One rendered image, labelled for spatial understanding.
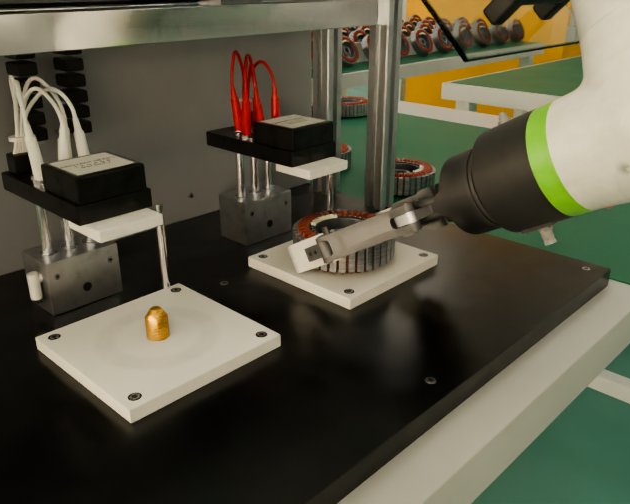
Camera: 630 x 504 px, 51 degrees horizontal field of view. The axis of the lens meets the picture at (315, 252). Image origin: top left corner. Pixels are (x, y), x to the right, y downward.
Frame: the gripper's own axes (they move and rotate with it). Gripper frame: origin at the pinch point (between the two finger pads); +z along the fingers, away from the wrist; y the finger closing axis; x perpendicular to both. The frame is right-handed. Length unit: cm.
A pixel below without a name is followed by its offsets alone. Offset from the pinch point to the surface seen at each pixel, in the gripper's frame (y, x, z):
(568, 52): 330, 49, 111
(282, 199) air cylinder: 2.3, 7.2, 9.9
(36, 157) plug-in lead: -26.9, 16.6, 4.8
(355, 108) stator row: 70, 27, 51
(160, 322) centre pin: -24.3, -0.7, -0.5
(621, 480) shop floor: 84, -76, 29
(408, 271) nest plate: 2.0, -5.6, -5.2
